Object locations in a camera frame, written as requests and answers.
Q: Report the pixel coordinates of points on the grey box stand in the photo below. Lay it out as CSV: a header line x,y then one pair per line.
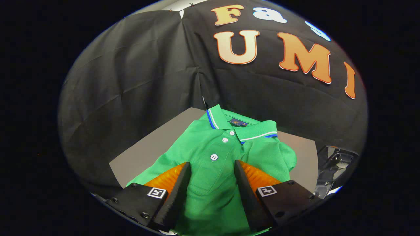
x,y
147,150

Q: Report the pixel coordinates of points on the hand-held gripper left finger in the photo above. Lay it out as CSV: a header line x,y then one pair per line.
x,y
177,193

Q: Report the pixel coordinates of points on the green polo shirt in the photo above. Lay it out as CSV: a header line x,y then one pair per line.
x,y
213,183

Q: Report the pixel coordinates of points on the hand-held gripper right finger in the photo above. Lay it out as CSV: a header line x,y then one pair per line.
x,y
247,193

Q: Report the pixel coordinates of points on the black backdrop cloth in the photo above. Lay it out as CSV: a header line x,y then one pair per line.
x,y
131,82

